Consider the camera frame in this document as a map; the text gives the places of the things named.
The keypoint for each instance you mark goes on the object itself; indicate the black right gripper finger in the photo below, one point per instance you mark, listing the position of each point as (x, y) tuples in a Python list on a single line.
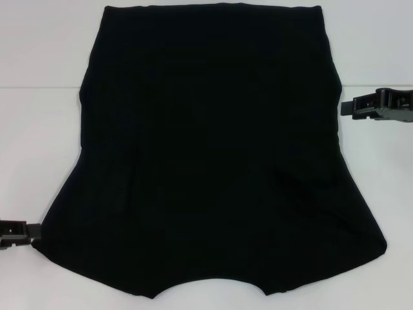
[(364, 108)]

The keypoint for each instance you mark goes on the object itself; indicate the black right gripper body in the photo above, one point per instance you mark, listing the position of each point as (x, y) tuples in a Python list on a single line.
[(398, 105)]

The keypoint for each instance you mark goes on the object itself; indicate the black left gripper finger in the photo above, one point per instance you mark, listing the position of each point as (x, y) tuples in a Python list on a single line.
[(16, 231), (9, 244)]

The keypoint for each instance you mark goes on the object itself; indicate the black t-shirt with white print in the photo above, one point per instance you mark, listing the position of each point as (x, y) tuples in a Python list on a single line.
[(206, 129)]

